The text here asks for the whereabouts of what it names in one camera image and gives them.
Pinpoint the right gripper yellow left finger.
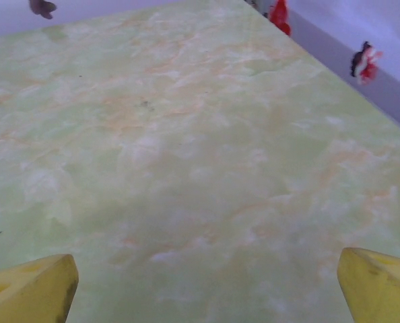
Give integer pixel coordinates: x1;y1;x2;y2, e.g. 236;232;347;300
0;254;79;323

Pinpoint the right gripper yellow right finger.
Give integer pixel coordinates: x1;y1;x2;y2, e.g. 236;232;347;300
336;248;400;323

